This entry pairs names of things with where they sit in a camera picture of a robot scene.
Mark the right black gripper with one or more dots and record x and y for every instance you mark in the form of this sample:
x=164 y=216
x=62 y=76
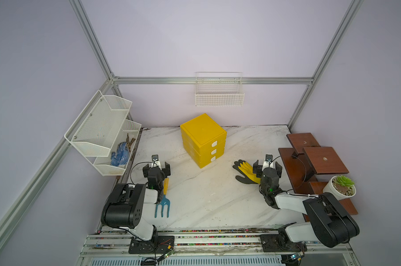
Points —
x=257 y=170

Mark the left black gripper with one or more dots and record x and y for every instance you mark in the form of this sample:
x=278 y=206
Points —
x=165 y=171

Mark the yellow plastic drawer cabinet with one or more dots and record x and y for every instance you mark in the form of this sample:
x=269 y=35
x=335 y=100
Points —
x=203 y=139

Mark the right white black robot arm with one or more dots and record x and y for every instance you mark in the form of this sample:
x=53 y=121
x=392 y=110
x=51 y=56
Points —
x=329 y=222

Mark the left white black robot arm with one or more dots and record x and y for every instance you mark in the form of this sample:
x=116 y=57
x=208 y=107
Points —
x=124 y=206

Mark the yellow black work glove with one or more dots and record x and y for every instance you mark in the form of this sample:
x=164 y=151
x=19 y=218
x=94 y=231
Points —
x=246 y=175

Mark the blue cloth item on shelf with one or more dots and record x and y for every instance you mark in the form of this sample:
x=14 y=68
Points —
x=121 y=156

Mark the potted succulent white pot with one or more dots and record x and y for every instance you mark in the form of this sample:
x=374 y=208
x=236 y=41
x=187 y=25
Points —
x=341 y=187

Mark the teal garden fork yellow handle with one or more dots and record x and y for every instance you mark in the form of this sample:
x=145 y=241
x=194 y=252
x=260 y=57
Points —
x=165 y=202

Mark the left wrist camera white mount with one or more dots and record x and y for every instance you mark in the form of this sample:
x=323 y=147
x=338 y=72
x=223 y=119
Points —
x=155 y=160

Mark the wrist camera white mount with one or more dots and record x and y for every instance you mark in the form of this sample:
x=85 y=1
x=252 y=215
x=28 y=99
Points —
x=268 y=162
x=155 y=160

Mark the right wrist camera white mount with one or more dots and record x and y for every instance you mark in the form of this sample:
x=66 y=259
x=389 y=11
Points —
x=268 y=162

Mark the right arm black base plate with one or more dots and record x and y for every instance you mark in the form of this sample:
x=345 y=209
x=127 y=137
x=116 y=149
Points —
x=278 y=243

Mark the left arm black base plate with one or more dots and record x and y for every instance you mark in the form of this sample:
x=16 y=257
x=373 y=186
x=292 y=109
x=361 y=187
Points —
x=158 y=245

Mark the white mesh two-tier wall shelf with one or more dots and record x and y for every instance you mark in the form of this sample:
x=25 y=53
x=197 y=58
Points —
x=100 y=128

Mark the white wire wall basket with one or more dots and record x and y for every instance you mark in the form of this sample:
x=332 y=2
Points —
x=219 y=89

